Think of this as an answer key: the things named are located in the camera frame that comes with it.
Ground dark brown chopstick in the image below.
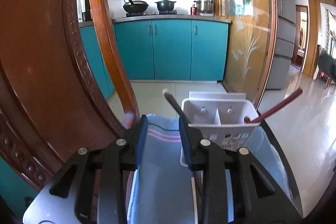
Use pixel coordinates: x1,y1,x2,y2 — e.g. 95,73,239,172
162,89,190,123

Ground teal kitchen cabinets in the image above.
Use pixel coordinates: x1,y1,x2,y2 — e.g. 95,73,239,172
1,17,230,219

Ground blue striped cloth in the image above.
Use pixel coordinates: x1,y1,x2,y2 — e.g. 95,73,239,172
127,114,293,223

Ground reddish brown chopstick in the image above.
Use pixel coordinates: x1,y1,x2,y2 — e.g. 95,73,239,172
244,88,303,123

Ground carved wooden chair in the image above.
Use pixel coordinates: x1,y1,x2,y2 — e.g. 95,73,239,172
1,0,140,190

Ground white plastic utensil holder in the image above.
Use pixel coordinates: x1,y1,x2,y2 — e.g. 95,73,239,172
179,91,261,167

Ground dark chair in background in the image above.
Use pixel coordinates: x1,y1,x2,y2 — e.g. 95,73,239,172
313,45,335,88

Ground grey refrigerator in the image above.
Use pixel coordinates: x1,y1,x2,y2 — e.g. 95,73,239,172
266,0,296,90

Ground black wok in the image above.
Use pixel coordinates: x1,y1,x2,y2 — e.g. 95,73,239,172
123,0,149,14

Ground gas stove top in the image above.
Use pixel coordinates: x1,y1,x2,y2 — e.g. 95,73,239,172
126,10,177,18

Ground black lidded pot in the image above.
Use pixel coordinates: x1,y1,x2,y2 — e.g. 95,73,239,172
156,0,176,12

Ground red thermos bottle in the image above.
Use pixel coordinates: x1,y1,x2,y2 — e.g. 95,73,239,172
190,4,197,15

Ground stainless steel pot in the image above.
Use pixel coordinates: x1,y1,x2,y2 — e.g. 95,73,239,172
194,0,214,14

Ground frosted glass sliding door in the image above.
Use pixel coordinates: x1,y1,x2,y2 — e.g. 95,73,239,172
215,0,278,107

